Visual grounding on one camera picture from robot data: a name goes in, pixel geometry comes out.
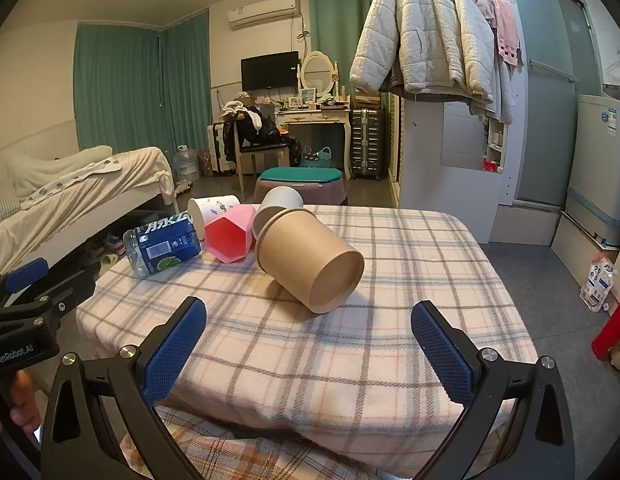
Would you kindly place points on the white puffer jacket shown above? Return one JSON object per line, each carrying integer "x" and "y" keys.
{"x": 420, "y": 35}

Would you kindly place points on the teal window curtain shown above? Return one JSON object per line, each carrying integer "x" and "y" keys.
{"x": 114, "y": 90}
{"x": 335, "y": 25}
{"x": 185, "y": 85}

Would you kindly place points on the floral bag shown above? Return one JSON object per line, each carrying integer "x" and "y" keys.
{"x": 205, "y": 162}

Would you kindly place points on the white photo frame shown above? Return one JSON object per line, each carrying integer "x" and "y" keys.
{"x": 307, "y": 96}

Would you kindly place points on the purple stool teal cushion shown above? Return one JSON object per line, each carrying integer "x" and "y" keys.
{"x": 300, "y": 182}

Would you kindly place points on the wooden chair with clothes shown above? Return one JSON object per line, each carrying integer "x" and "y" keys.
{"x": 255, "y": 145}

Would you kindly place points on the person's left hand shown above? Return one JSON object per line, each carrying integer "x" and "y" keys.
{"x": 25, "y": 405}

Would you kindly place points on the pale green slipper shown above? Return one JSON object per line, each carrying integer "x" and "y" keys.
{"x": 109, "y": 261}

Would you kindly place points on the silver suitcase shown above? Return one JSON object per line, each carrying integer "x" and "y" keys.
{"x": 367, "y": 142}

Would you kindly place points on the pink towel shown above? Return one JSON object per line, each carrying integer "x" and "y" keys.
{"x": 507, "y": 30}

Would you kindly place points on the white suitcase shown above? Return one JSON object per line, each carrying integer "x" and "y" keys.
{"x": 217, "y": 150}

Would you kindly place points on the white printed paper cup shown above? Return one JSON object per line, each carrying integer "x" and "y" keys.
{"x": 209, "y": 210}

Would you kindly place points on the frosted glass door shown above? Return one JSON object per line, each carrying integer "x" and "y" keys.
{"x": 550, "y": 85}

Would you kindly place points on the black television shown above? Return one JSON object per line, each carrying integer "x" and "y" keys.
{"x": 269, "y": 71}

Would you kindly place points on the red bottle on floor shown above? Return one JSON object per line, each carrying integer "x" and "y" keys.
{"x": 612, "y": 332}

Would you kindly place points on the white dressing table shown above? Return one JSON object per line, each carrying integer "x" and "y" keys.
{"x": 315, "y": 119}

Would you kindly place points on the white washing machine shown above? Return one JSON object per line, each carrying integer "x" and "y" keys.
{"x": 602, "y": 170}

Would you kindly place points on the grey paper cup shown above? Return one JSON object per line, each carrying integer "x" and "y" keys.
{"x": 280, "y": 202}

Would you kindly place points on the white cabinet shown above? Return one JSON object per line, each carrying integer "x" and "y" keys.
{"x": 440, "y": 185}

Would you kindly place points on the brown paper cup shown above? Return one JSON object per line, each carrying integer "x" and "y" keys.
{"x": 305, "y": 260}

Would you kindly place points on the clear water jug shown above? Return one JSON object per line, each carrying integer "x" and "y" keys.
{"x": 185, "y": 165}

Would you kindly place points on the white air conditioner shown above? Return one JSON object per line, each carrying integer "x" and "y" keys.
{"x": 264, "y": 12}

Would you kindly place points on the teal basket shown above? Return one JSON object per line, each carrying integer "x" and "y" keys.
{"x": 316, "y": 159}

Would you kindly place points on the white oval mirror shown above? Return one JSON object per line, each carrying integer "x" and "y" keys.
{"x": 317, "y": 72}

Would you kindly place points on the pink hexagonal cup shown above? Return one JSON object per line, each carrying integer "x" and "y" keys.
{"x": 229, "y": 235}

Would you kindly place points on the blue label plastic bottle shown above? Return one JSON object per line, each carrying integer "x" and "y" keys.
{"x": 164, "y": 247}

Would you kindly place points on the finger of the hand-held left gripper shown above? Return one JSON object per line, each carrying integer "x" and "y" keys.
{"x": 24, "y": 275}
{"x": 69, "y": 287}

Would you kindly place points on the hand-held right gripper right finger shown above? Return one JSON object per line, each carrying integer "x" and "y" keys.
{"x": 444, "y": 355}

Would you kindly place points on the orange plaid cloth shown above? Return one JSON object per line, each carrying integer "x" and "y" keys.
{"x": 250, "y": 452}

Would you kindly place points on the plaid blanket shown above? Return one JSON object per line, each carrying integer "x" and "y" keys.
{"x": 315, "y": 360}

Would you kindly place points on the bed with cream bedding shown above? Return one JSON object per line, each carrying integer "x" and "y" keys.
{"x": 89, "y": 185}

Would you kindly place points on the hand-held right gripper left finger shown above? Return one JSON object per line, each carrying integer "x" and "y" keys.
{"x": 173, "y": 352}

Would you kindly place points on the white sneaker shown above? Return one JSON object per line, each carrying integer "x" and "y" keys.
{"x": 114, "y": 244}

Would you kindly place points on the white snack bag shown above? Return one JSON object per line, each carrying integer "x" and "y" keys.
{"x": 599, "y": 285}

